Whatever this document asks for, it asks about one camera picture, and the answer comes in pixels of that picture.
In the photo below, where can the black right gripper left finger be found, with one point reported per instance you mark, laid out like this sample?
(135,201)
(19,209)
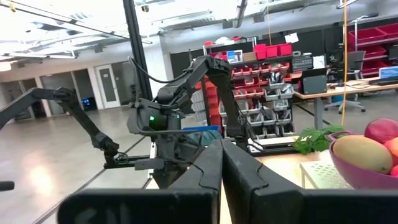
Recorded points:
(192,202)

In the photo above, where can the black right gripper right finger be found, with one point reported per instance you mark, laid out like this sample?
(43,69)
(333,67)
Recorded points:
(264,202)

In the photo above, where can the purple colander bowl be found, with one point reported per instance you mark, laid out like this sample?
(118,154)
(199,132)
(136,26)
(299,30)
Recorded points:
(357,177)

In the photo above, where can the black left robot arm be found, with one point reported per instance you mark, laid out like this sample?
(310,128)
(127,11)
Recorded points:
(224,93)

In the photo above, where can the blue plastic bin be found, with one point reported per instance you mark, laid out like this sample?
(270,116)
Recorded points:
(202,128)

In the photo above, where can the pale green perforated shelf riser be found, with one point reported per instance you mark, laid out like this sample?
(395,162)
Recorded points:
(323,175)

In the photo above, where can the green potted plant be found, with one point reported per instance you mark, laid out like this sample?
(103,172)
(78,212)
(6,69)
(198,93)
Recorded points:
(314,140)

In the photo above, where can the parts rack with small bins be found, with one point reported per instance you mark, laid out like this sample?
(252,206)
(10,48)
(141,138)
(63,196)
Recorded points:
(264,93)

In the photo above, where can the blue white carton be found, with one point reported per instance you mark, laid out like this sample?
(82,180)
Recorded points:
(234,57)

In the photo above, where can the grey office chair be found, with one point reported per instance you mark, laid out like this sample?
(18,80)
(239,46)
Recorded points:
(356,62)

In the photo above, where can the open laptop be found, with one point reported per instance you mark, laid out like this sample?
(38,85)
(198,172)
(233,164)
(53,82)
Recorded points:
(388,73)

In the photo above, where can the red bin shelving unit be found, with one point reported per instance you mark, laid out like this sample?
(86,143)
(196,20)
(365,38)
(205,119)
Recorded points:
(367,35)

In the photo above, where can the black aluminium table frame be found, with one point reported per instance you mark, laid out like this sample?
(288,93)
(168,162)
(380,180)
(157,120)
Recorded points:
(136,46)

